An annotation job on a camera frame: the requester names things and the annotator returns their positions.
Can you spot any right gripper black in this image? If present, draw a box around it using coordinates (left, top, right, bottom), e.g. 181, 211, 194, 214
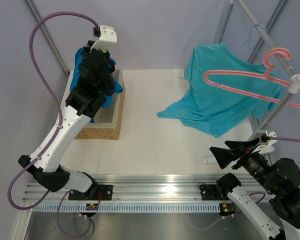
209, 135, 278, 193

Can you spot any dark blue t shirt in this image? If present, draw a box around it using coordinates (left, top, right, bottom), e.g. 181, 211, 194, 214
65, 47, 123, 122

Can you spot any pink plastic hanger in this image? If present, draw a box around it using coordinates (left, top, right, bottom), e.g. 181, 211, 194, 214
203, 47, 300, 104

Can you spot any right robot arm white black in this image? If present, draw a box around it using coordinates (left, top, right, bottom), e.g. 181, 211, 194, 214
209, 135, 300, 240

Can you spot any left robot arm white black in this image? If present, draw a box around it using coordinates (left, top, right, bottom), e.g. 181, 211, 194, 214
18, 41, 122, 200

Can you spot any light teal t shirt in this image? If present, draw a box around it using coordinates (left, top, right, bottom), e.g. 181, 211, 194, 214
157, 43, 276, 138

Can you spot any wicker basket with liner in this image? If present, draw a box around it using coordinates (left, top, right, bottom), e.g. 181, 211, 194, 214
75, 69, 126, 140

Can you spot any white metal clothes rack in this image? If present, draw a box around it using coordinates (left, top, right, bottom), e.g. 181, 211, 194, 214
177, 0, 300, 165

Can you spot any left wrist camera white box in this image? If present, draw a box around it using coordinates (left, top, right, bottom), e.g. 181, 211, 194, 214
90, 25, 117, 52

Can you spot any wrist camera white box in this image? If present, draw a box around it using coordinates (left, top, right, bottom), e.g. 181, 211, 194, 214
90, 25, 117, 52
253, 129, 277, 155

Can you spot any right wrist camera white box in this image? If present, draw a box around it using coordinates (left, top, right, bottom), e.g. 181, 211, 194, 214
253, 129, 277, 155

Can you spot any grey metal frame post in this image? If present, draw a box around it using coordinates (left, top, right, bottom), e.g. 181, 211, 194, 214
24, 0, 70, 77

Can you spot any light blue wire hanger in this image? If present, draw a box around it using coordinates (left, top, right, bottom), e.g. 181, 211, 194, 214
224, 23, 267, 61

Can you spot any aluminium mounting rail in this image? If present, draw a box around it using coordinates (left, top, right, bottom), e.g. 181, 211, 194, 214
22, 174, 261, 202

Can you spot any slotted white cable duct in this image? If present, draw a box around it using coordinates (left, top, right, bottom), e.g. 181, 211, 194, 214
33, 202, 221, 213

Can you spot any purple cable loop under rail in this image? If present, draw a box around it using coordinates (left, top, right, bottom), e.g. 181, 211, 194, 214
57, 192, 94, 238

